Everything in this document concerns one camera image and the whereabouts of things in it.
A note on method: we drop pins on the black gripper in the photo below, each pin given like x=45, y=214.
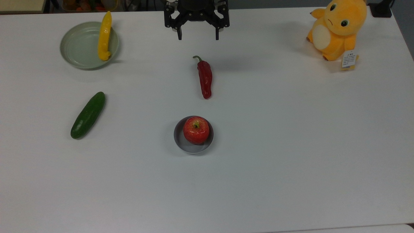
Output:
x=197, y=8

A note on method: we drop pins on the orange plush toy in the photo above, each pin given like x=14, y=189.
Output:
x=339, y=29

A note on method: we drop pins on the black camera stand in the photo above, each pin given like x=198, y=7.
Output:
x=381, y=9

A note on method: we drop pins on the red apple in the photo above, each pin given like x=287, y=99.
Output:
x=196, y=131

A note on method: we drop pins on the wooden table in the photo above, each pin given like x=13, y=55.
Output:
x=19, y=5

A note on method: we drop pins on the clear box of vegetables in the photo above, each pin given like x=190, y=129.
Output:
x=87, y=4

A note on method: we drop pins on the white paper tag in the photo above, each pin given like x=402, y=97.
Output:
x=349, y=59

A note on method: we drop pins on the grey metal bowl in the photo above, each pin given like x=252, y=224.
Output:
x=181, y=143

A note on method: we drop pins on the yellow banana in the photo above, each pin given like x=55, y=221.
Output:
x=104, y=35

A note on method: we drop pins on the pale green plate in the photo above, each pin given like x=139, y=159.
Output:
x=79, y=45

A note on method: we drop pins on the green cucumber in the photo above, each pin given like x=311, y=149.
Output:
x=88, y=115

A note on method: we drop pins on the red chili pepper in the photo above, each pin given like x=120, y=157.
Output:
x=205, y=79

